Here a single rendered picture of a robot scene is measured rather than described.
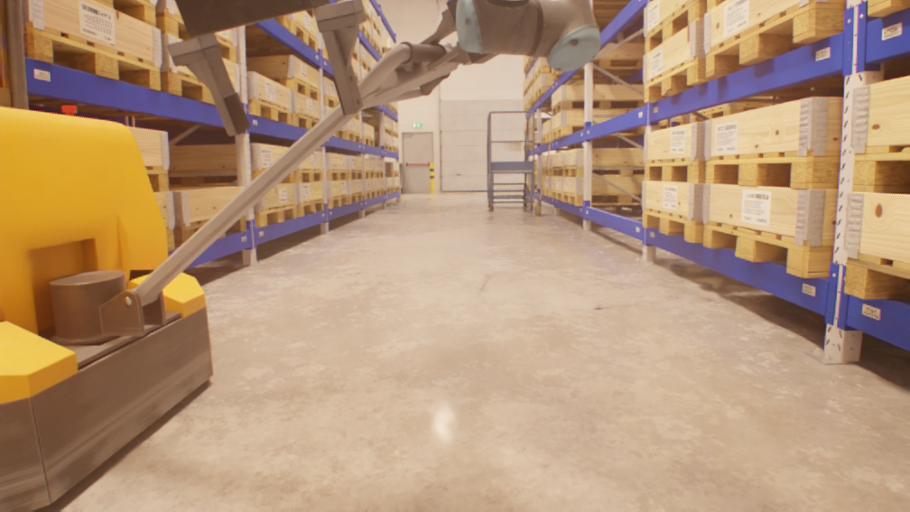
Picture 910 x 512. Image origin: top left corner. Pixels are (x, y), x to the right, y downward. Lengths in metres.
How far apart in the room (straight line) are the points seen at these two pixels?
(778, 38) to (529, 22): 1.84
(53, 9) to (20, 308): 1.47
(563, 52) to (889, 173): 1.33
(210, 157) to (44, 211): 2.78
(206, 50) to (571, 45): 0.52
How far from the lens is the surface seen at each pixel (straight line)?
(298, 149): 1.13
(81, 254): 1.64
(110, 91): 2.74
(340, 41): 0.47
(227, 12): 0.49
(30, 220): 1.46
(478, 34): 0.74
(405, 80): 1.07
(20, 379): 1.22
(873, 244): 1.86
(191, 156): 4.27
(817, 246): 2.15
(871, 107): 1.90
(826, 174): 2.14
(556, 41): 0.79
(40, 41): 2.49
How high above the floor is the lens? 0.69
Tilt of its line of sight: 7 degrees down
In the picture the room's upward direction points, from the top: 1 degrees counter-clockwise
